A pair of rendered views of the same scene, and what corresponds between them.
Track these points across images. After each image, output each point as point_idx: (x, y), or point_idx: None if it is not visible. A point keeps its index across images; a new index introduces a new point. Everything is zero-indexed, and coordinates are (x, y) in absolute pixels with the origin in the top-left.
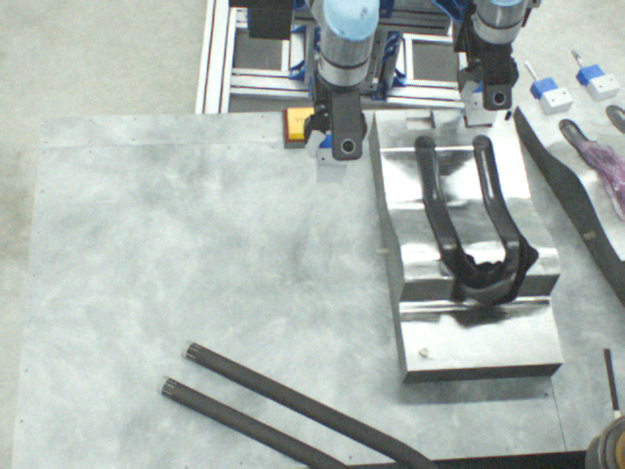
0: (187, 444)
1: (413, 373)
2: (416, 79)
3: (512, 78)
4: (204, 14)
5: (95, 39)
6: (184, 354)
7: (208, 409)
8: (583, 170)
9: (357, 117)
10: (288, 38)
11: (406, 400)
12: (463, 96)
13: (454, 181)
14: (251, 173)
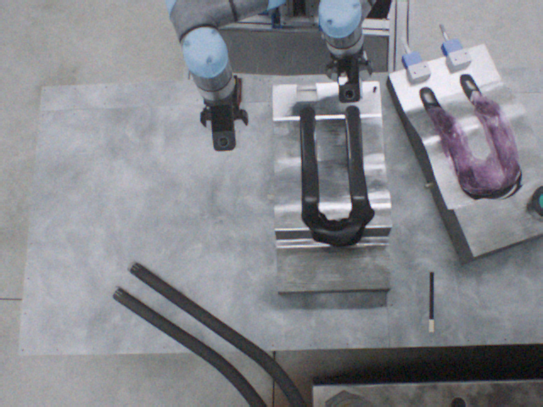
0: (130, 332)
1: (282, 292)
2: None
3: (367, 70)
4: None
5: None
6: (129, 270)
7: (140, 314)
8: (428, 136)
9: (230, 119)
10: None
11: (280, 306)
12: (333, 80)
13: (327, 144)
14: (186, 130)
